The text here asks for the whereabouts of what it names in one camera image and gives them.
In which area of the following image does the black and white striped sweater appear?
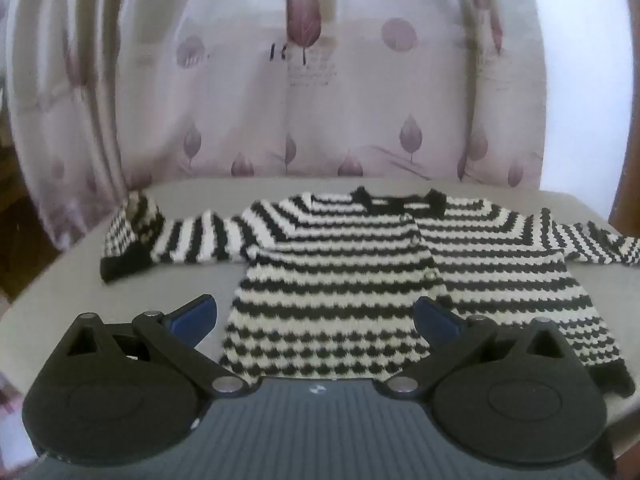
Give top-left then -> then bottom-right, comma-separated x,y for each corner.
99,186 -> 640,397

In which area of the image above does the pink leaf print curtain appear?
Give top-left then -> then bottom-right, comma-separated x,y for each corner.
0,0 -> 551,267

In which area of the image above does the brown wooden furniture edge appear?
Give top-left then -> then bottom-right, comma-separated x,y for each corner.
607,147 -> 640,239

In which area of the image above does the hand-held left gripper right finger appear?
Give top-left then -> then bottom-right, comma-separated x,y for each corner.
384,296 -> 587,401

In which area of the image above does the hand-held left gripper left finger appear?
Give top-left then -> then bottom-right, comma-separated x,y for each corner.
48,294 -> 249,401

